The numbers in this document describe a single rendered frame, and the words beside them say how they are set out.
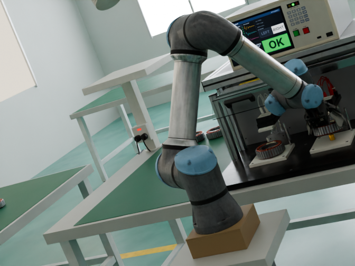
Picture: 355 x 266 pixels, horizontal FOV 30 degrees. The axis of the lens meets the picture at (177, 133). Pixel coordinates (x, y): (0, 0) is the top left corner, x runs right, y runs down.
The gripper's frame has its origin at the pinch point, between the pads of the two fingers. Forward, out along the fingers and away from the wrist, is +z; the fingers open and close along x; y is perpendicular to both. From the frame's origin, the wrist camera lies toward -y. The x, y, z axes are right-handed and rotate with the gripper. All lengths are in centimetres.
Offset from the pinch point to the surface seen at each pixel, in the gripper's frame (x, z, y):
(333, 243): -37, 110, -26
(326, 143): -1.6, 2.3, 5.5
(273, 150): -21.4, -0.4, 5.0
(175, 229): -116, 80, -31
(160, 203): -66, -3, 22
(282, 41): -9.9, -23.1, -27.6
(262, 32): -16.0, -28.1, -30.4
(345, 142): 6.0, 0.6, 8.4
